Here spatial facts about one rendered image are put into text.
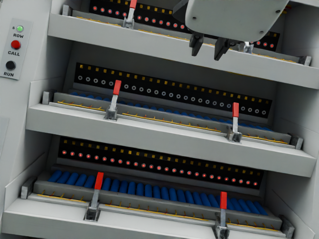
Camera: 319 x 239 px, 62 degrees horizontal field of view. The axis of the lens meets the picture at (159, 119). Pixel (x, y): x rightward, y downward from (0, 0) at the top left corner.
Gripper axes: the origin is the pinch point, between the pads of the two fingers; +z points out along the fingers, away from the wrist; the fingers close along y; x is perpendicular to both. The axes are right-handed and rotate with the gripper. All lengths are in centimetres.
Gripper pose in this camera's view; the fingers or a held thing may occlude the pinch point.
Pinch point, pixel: (209, 42)
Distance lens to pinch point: 41.4
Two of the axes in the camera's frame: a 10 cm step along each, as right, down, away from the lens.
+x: 1.3, -9.4, 3.1
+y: 9.8, 1.6, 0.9
